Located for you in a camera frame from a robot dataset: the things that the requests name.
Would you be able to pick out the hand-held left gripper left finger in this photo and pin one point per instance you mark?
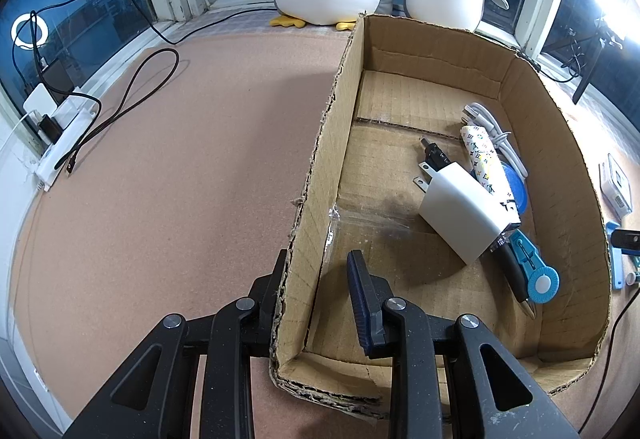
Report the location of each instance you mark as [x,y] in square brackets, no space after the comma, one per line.
[265,299]

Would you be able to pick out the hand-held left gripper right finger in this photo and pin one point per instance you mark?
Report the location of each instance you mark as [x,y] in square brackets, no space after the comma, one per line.
[361,309]

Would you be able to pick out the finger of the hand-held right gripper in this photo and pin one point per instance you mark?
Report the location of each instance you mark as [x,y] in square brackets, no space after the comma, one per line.
[627,239]

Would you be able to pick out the light blue rotary cutter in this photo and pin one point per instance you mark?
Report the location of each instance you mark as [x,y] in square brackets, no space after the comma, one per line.
[544,285]

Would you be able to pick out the blue round lid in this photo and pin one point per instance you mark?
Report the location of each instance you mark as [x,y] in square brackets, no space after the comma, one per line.
[517,189]

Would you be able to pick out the white wall charger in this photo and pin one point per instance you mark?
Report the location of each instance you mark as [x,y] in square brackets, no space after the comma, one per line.
[460,214]

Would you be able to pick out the white printed tube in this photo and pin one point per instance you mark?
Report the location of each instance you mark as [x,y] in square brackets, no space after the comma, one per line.
[487,169]

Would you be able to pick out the cardboard box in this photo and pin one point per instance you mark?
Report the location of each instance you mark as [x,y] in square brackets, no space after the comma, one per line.
[400,109]

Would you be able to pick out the blue plastic tool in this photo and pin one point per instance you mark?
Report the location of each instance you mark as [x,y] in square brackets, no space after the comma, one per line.
[614,269]

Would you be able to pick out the white labelled box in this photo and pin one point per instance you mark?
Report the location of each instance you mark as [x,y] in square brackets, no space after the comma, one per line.
[617,184]

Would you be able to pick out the brown mat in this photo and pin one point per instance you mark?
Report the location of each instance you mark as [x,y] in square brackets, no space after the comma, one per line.
[200,169]

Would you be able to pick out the black tripod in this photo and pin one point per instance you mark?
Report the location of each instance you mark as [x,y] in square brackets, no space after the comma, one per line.
[587,79]

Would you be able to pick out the white power strip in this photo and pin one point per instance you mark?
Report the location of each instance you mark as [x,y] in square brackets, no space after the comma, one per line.
[65,149]

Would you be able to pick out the black plug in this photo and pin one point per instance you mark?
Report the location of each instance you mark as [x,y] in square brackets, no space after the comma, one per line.
[50,126]

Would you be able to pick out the white power adapter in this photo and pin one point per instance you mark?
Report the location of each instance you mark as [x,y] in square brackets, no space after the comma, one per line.
[40,99]

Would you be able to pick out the black charger block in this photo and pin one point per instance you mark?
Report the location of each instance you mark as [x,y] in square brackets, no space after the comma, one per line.
[57,75]

